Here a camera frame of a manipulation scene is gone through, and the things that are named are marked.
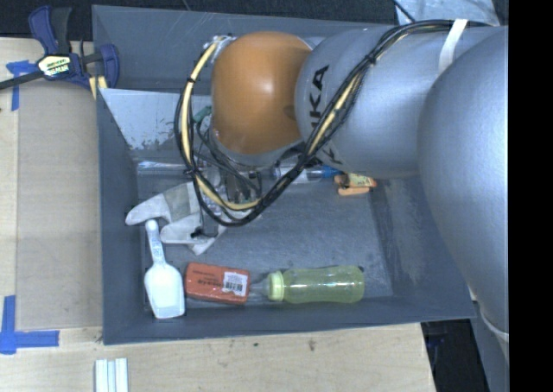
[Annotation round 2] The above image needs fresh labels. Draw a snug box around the white cloth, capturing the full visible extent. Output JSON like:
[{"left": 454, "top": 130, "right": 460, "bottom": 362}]
[{"left": 124, "top": 180, "right": 229, "bottom": 256}]

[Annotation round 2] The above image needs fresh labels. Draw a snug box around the clear plastic bottle blue cap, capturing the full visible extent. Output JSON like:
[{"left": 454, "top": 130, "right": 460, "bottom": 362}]
[{"left": 270, "top": 164, "right": 343, "bottom": 185}]

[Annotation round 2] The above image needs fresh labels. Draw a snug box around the orange box with barcode label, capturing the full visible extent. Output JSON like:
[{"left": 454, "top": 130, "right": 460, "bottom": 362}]
[{"left": 184, "top": 262, "right": 252, "bottom": 307}]

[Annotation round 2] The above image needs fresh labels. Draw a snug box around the grey metal bin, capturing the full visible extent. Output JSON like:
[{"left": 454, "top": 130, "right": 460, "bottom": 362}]
[{"left": 91, "top": 4, "right": 478, "bottom": 346}]

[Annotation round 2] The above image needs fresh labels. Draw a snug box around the pale wood flat board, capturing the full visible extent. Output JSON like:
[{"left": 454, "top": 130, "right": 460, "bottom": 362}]
[{"left": 16, "top": 78, "right": 105, "bottom": 332}]

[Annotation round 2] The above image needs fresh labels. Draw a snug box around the small orange toy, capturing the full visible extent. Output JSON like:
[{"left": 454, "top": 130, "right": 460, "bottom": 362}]
[{"left": 334, "top": 171, "right": 378, "bottom": 198}]

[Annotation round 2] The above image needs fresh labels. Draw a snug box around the white plastic scoop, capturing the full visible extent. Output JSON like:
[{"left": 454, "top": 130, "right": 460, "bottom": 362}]
[{"left": 143, "top": 218, "right": 187, "bottom": 320}]

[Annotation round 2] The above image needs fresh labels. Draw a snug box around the yellow-green baby bottle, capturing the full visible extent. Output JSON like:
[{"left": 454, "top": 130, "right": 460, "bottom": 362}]
[{"left": 250, "top": 264, "right": 366, "bottom": 306}]

